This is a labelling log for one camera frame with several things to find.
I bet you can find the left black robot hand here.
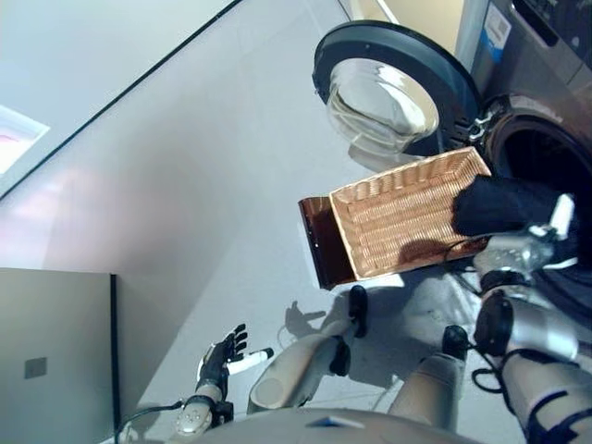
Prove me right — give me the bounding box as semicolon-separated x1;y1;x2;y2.
196;323;275;388

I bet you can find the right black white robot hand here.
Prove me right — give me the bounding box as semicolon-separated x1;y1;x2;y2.
526;192;577;244

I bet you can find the wide black garment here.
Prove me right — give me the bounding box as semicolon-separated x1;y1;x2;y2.
450;175;579;240

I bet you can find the dark grey washing machine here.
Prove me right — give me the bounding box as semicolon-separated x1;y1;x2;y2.
462;0;592;334

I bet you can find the round glass washing machine door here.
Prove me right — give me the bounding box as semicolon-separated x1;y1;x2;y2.
312;18;485;163

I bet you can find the brown glossy stool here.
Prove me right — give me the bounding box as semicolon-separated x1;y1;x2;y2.
297;195;357;291

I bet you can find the grey cabinet with black edge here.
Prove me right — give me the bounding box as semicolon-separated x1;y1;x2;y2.
0;267;124;444

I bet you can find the grey robot torso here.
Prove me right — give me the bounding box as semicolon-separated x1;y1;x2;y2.
124;406;533;444

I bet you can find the wicker laundry basket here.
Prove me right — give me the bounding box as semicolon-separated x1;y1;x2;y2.
328;146;492;281

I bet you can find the grey square socket plate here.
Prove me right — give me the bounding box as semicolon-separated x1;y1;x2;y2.
23;356;48;380

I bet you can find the blue white energy label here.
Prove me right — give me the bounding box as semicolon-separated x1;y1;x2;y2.
478;6;512;66

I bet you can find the white side panel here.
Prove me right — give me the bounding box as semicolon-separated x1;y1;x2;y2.
455;0;489;93

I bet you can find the right silver robot leg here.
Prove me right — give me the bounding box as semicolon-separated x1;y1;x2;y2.
388;325;471;429

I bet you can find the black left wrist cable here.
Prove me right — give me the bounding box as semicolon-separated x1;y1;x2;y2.
113;400;186;444

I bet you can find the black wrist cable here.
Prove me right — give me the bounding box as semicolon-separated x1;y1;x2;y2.
469;339;510;395
113;400;186;444

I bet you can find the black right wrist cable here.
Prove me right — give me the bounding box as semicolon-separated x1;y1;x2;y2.
469;339;510;395

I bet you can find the white recessed wall panel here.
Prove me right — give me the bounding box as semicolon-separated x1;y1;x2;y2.
0;105;51;175

